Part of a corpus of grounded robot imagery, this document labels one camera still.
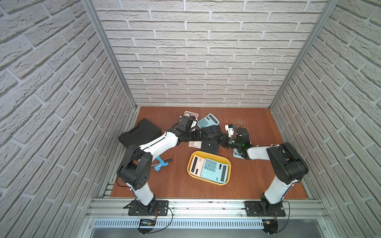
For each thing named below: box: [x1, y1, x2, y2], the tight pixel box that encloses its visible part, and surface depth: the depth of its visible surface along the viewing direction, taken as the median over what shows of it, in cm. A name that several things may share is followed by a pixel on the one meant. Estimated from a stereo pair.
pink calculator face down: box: [188, 140, 202, 150], surface depth 96 cm
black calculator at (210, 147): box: [200, 140, 218, 155], surface depth 91 cm
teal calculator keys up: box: [196, 113, 221, 129], surface depth 109 cm
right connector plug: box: [261, 218, 278, 237], surface depth 71 cm
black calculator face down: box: [200, 124, 222, 140], surface depth 103 cm
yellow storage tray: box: [187, 150, 232, 186], surface depth 87 cm
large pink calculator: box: [189, 154, 206, 178], surface depth 87 cm
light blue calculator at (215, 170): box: [200, 158, 229, 184], surface depth 85 cm
